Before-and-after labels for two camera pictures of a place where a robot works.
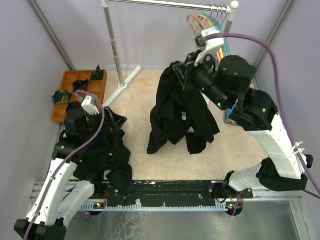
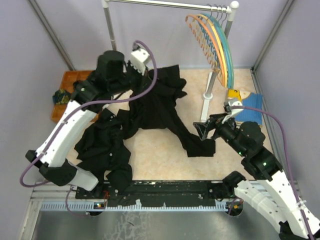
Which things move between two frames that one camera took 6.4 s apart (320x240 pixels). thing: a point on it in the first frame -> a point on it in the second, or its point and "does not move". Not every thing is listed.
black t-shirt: (178, 113) -> (158, 110)
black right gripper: (187, 69) -> (215, 120)
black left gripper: (114, 122) -> (144, 81)
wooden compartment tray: (77, 81) does not move
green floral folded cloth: (61, 96) does not move
